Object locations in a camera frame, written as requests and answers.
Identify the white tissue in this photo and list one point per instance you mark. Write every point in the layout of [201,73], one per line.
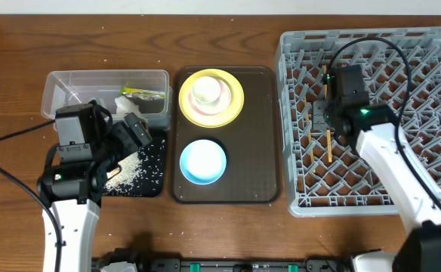
[124,106]

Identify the rice pile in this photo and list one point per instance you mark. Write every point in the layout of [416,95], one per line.
[130,170]

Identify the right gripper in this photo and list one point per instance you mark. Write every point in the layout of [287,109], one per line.
[319,122]

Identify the cream white cup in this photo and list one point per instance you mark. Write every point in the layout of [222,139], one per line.
[206,89]

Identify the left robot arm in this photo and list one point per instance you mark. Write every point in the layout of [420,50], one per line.
[72,183]

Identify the light blue bowl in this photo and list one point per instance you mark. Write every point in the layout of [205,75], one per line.
[203,162]

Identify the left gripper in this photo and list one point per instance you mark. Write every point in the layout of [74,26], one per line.
[143,134]

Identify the black plastic tray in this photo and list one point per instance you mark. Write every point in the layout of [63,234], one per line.
[148,177]

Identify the yellow plate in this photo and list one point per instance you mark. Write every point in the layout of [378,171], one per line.
[227,116]

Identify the dark brown serving tray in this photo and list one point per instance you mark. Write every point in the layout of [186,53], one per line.
[251,142]

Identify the pink bowl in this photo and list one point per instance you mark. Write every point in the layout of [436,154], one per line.
[214,108]

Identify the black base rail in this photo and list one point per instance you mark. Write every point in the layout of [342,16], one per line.
[128,260]

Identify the green yellow snack wrapper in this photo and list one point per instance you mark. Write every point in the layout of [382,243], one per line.
[141,94]

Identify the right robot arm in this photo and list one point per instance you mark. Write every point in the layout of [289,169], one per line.
[375,134]

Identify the clear plastic waste bin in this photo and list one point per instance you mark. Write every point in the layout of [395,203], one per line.
[71,87]

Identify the grey plastic dishwasher rack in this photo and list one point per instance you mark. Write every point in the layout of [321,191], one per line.
[401,67]

